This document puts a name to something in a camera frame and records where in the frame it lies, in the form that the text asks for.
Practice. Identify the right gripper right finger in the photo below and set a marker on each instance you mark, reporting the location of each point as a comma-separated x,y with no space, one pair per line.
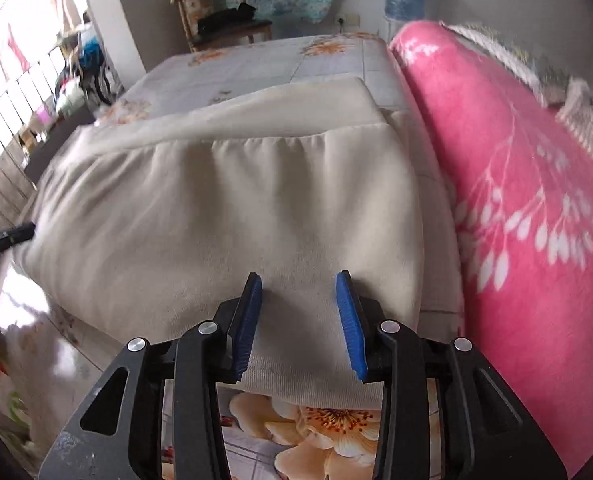
485,430

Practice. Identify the grey low cabinet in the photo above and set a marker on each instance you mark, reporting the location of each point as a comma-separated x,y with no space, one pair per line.
41,156

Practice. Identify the wooden chair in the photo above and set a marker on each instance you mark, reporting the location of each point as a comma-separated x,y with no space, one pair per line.
190,12

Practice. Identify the beige zip jacket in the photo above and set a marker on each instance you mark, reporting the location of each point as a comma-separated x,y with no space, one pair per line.
143,229

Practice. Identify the black clothes on chair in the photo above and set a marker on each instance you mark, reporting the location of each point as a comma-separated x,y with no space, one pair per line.
227,18

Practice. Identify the lace trimmed pillow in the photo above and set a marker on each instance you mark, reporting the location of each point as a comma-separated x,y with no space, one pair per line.
547,80

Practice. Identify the floral bed sheet mattress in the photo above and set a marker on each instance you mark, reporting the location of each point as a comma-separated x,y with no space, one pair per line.
54,358

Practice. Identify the wheelchair with blue bag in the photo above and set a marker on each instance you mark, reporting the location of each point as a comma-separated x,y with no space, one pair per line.
92,72

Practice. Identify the pink plush blanket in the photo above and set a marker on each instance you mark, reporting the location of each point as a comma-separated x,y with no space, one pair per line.
521,191

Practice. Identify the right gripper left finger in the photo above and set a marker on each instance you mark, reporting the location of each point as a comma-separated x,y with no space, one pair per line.
116,432

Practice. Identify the wall power socket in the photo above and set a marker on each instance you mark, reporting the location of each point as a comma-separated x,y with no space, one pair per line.
348,20

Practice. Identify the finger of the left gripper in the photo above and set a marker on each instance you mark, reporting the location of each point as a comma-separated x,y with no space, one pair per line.
16,235

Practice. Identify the metal balcony railing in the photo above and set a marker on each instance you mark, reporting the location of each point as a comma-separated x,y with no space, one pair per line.
33,99

